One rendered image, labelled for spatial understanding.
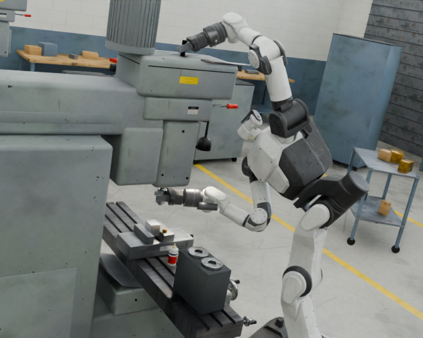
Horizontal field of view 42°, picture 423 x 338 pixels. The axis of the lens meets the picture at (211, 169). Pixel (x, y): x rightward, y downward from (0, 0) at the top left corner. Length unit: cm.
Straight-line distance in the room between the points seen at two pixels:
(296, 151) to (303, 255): 47
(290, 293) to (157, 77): 111
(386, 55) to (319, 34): 389
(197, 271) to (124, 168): 52
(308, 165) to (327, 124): 615
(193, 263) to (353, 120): 631
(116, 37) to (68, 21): 688
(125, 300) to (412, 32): 905
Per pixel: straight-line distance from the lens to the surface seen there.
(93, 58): 884
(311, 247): 245
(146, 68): 219
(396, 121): 1091
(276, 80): 222
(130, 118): 223
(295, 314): 258
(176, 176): 244
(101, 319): 256
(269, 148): 234
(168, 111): 229
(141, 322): 266
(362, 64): 827
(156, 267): 257
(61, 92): 210
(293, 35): 1139
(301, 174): 234
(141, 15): 218
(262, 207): 253
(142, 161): 231
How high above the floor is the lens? 217
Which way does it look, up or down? 18 degrees down
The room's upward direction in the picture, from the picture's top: 10 degrees clockwise
